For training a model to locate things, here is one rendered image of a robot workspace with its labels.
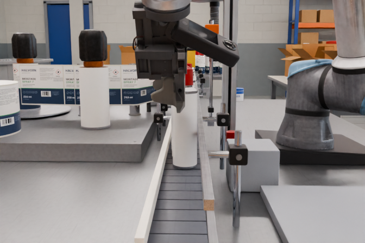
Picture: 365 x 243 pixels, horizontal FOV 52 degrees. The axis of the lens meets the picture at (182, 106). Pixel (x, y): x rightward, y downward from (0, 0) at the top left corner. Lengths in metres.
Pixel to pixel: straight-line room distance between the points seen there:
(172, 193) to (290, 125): 0.48
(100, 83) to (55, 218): 0.53
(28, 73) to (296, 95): 0.94
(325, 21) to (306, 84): 7.37
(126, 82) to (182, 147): 0.64
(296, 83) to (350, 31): 0.20
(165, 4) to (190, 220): 0.31
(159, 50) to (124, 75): 0.78
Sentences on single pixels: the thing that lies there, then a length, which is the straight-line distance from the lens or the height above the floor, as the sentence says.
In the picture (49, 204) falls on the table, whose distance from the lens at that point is 0.79.
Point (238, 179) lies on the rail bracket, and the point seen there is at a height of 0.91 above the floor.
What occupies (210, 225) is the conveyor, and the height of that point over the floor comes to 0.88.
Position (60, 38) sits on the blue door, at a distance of 9.26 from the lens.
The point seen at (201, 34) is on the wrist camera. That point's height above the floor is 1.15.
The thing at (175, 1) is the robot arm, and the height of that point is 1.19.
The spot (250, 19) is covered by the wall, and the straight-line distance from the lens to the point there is 8.82.
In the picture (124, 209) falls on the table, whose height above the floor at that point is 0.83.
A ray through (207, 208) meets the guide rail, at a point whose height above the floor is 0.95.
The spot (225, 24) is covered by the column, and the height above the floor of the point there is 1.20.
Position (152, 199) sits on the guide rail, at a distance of 0.55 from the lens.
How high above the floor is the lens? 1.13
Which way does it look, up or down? 9 degrees down
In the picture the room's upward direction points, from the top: straight up
